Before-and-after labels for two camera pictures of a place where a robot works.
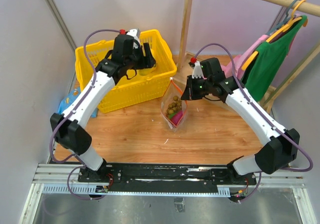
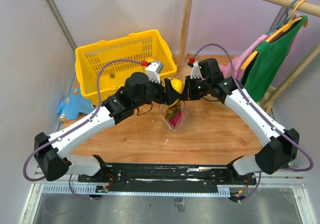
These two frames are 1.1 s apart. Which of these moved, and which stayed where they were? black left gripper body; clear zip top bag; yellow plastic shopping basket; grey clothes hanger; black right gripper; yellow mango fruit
Moved: black left gripper body; yellow mango fruit
Stayed: grey clothes hanger; yellow plastic shopping basket; black right gripper; clear zip top bag
